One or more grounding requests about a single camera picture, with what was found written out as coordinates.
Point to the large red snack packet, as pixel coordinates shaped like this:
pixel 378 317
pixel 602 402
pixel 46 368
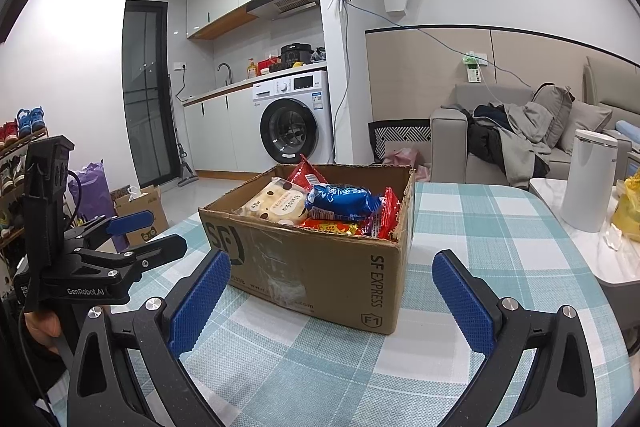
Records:
pixel 302 174

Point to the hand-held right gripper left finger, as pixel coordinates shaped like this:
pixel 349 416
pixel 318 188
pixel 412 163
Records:
pixel 200 302

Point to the small red snack packet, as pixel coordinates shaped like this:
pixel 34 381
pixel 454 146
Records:
pixel 390 214

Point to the kitchen faucet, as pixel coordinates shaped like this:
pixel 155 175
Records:
pixel 225 69

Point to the floor mop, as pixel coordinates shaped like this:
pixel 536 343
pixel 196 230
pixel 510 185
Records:
pixel 186 174

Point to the dark grey pillow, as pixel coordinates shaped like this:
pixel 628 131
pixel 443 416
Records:
pixel 552 112

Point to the brown cardboard box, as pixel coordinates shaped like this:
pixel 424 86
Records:
pixel 310 267

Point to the white washing machine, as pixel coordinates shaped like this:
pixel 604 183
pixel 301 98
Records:
pixel 292 127

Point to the grey hoodie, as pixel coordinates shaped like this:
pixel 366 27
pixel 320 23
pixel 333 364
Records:
pixel 525 142

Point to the black pressure cooker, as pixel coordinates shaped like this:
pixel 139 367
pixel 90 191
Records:
pixel 296 56

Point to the person's left hand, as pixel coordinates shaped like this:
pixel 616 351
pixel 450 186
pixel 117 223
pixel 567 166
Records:
pixel 42 327

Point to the beige bread packet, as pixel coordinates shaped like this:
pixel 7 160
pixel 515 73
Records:
pixel 272 204

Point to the checked teal tablecloth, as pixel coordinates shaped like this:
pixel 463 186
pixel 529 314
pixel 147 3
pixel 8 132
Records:
pixel 500 247

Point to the red shoes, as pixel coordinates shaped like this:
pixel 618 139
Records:
pixel 9 133

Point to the purple plastic bag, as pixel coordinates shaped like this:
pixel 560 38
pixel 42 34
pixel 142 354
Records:
pixel 92 192

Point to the person's left forearm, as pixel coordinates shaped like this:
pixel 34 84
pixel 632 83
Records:
pixel 30 382

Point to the blue shoes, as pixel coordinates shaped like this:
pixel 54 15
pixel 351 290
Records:
pixel 30 122

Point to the grey sofa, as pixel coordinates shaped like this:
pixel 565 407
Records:
pixel 450 142

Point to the light grey pillow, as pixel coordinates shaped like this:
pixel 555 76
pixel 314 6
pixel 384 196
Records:
pixel 590 127

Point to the red box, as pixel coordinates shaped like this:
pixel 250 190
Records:
pixel 268 66

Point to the white cylindrical bin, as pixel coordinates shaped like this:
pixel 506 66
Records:
pixel 587 182

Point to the light blue bolster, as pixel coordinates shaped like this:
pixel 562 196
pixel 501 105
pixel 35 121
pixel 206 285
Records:
pixel 629 131

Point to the white kitchen base cabinets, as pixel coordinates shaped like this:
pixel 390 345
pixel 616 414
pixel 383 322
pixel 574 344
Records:
pixel 220 132

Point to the black clothes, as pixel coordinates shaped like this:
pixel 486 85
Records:
pixel 485 137

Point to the marble coffee table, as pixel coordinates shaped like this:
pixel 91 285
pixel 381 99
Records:
pixel 600 257

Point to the blue cookie packet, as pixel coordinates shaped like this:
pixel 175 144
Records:
pixel 345 202

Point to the wooden shoe rack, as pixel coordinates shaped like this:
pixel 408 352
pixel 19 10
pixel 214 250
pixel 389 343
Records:
pixel 15 187

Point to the printed cardboard box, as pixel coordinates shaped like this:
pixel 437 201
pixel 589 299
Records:
pixel 145 207

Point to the patterned laundry basket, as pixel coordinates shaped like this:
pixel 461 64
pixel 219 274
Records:
pixel 400 137

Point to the green and white wall panel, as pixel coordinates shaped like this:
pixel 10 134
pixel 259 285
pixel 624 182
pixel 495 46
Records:
pixel 474 67

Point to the yellow plastic bag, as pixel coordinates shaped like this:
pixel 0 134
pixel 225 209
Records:
pixel 627 207

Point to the dark glass door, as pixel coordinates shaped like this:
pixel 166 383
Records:
pixel 147 97

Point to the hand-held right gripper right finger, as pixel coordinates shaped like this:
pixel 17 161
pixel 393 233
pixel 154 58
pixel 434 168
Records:
pixel 462 302

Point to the red and yellow snack packet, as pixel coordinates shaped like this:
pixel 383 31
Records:
pixel 330 227

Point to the pink cloth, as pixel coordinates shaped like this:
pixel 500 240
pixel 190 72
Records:
pixel 405 159

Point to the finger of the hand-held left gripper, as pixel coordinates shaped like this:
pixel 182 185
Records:
pixel 132 222
pixel 160 249

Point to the yellow bottle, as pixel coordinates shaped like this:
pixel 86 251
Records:
pixel 251 69

